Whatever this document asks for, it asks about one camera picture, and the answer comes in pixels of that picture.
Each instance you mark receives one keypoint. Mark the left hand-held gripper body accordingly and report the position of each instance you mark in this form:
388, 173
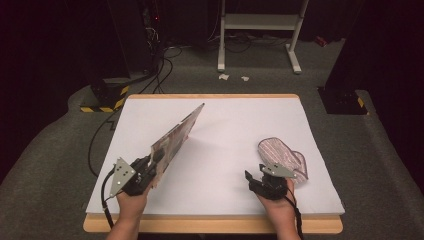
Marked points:
136, 181

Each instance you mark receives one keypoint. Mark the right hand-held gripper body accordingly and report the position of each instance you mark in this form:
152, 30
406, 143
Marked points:
275, 186

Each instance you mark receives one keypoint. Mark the glossy magazine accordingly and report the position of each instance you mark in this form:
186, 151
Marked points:
176, 140

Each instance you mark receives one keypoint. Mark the striped cleaning mitt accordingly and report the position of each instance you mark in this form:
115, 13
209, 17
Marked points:
283, 153

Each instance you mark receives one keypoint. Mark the person's right hand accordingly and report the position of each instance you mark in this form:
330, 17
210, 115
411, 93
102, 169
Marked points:
283, 210

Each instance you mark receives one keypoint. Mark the person's left hand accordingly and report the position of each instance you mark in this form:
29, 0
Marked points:
131, 206

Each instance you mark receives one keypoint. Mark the white table cover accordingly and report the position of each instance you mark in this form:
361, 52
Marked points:
233, 133

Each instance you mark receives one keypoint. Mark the wooden table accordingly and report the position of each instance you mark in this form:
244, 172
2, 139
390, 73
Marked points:
200, 225

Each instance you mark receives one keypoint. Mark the black yellow striped base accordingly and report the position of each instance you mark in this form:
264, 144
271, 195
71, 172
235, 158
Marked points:
100, 109

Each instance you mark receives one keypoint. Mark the white paper scrap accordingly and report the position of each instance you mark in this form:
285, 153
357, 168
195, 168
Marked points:
245, 78
223, 76

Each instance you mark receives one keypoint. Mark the black base with yellow mark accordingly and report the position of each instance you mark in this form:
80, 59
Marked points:
343, 103

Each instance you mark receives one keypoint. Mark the black equipment tower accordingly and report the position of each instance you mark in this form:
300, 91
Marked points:
133, 33

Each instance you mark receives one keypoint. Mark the small red object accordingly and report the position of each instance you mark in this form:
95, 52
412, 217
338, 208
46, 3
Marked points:
321, 41

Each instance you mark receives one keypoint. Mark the white metal stand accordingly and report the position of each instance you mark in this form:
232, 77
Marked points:
260, 21

